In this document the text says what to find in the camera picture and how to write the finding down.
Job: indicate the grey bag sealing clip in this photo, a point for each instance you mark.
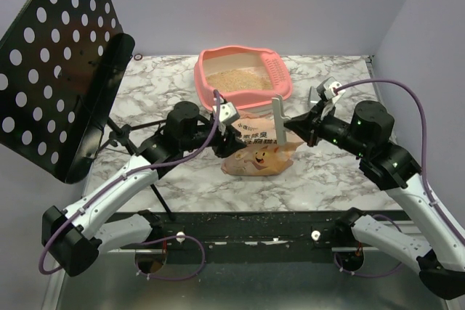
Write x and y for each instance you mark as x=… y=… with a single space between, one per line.
x=279 y=119

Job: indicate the silver metal litter scoop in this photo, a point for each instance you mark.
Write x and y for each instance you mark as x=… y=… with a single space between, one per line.
x=313 y=97

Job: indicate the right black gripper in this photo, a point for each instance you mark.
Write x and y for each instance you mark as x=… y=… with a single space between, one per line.
x=309 y=128

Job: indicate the clean litter in box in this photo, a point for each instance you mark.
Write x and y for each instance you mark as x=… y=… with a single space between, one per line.
x=238 y=80

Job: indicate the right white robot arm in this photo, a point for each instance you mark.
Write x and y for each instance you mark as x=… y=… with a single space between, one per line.
x=438 y=259

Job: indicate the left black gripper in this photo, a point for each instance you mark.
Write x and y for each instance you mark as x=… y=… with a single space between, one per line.
x=231 y=145

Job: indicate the beige cat litter bag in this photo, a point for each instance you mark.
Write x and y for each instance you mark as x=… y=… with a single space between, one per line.
x=262 y=156

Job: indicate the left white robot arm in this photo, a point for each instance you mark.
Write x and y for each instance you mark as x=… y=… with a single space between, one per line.
x=76 y=235

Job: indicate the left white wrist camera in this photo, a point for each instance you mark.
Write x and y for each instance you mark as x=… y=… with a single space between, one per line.
x=227 y=114

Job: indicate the black perforated music stand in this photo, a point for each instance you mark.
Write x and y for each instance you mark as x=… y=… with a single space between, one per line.
x=62 y=64

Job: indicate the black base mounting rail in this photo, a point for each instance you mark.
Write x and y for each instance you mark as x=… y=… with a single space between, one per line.
x=251 y=237

